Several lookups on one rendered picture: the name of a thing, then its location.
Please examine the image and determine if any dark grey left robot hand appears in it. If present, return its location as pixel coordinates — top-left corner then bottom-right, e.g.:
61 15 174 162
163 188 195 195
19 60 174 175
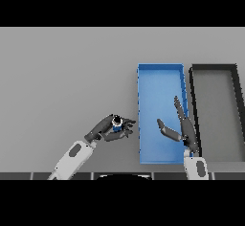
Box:
83 113 137 144

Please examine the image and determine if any dark grey bin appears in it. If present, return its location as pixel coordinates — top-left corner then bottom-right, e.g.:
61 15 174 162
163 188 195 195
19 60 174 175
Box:
189 63 245 164

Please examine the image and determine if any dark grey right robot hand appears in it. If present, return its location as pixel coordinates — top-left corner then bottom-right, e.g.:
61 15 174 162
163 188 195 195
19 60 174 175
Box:
156 96 199 154

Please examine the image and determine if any blue bin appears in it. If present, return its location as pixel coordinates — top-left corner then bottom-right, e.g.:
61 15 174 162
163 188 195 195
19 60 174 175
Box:
137 62 190 166

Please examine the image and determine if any blue pipe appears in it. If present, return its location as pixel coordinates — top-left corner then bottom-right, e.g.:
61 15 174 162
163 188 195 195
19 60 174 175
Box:
112 115 124 133

